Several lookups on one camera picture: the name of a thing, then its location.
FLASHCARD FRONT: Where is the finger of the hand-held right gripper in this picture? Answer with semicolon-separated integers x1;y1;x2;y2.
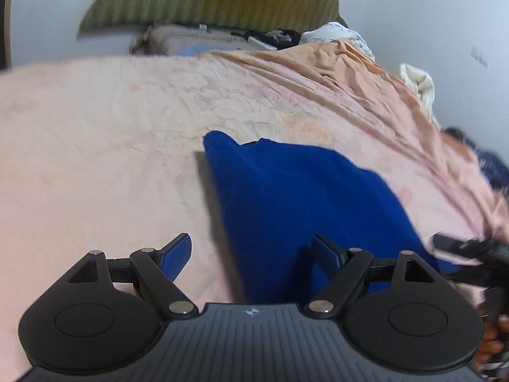
431;232;509;262
441;263;509;288

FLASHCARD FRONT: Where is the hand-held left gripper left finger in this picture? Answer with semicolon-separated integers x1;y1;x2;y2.
67;232;200;321

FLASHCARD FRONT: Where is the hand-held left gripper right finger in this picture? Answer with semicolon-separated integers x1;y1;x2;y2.
303;233;439;319

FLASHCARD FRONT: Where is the blue knit garment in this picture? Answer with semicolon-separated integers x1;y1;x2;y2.
203;130;459;305

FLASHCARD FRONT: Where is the person's right hand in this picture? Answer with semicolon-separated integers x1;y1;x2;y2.
475;301;509;375

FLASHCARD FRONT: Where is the dark clothing pile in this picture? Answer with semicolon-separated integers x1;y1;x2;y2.
442;126;509;192

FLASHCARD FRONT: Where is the pink bed sheet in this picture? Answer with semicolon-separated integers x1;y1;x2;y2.
0;53;494;382

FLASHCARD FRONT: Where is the cream crumpled cloth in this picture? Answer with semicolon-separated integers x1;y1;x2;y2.
399;63;440;126

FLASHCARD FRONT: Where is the peach orange bed cover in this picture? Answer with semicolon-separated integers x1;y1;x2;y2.
197;39;509;247

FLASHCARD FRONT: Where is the white printed cloth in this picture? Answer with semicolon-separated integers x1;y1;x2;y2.
299;21;375;63

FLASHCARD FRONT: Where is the grey patterned pillow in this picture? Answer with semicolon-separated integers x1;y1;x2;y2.
129;23;279;56

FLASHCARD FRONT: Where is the black item on box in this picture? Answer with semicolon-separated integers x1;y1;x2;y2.
242;29;303;51

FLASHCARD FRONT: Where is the olive green striped headboard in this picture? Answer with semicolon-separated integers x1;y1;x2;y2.
77;0;343;39

